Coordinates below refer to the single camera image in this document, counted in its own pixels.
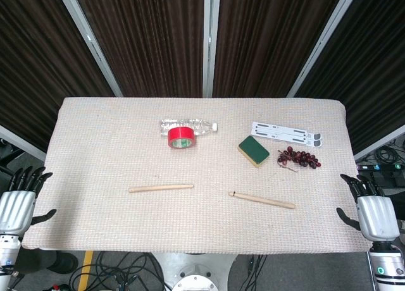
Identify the white folding laptop stand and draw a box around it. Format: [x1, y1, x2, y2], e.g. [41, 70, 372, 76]
[251, 121, 323, 148]

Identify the beige woven table cloth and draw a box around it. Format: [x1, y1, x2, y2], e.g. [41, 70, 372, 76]
[22, 97, 371, 251]

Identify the wooden drumstick with black ring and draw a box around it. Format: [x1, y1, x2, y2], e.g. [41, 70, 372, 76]
[228, 191, 296, 209]

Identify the plain wooden drumstick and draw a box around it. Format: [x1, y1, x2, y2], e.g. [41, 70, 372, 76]
[128, 183, 194, 194]

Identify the grey metal partition rail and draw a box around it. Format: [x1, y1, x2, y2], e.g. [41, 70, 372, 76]
[0, 125, 47, 162]
[354, 123, 405, 161]

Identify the black numbered power strip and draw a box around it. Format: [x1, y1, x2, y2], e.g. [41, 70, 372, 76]
[356, 163, 405, 173]

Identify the grey metal partition post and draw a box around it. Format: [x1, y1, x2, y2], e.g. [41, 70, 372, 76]
[286, 0, 361, 98]
[202, 0, 221, 98]
[55, 0, 123, 97]

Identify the clear plastic water bottle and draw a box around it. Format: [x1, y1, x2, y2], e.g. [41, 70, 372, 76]
[159, 118, 218, 137]

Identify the black floor cable bundle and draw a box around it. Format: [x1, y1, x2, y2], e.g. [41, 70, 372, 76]
[70, 251, 166, 291]
[236, 254, 267, 291]
[375, 138, 405, 166]

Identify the dark brown corrugated panel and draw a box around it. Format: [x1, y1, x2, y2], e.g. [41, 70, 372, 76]
[72, 0, 206, 98]
[212, 0, 346, 98]
[0, 0, 116, 151]
[296, 0, 405, 155]

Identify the green and yellow sponge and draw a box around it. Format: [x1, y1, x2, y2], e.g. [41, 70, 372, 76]
[237, 135, 270, 169]

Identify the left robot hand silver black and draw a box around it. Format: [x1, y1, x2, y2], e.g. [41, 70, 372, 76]
[0, 166, 58, 235]

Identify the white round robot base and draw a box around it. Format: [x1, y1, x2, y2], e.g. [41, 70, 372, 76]
[154, 252, 237, 291]

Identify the dark red grape bunch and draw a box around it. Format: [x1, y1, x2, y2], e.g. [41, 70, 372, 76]
[277, 146, 322, 173]

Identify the red tape roll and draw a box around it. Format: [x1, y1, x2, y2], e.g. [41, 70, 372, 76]
[167, 127, 197, 149]

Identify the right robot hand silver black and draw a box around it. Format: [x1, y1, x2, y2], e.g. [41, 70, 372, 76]
[335, 173, 401, 242]

